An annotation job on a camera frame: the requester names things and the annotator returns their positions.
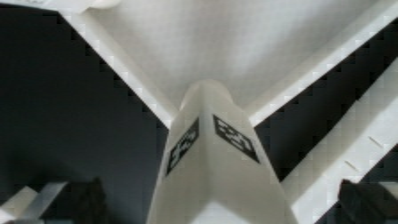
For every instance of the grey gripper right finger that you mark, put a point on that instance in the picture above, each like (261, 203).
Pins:
(368, 200)

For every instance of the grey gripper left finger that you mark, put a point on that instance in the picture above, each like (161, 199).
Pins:
(62, 203)

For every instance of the white desk leg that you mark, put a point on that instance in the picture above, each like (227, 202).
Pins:
(217, 186)

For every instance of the white desk top tray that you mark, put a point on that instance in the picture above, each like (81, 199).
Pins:
(263, 44)

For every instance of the white front fence bar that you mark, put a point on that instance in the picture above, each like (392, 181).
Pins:
(348, 151)

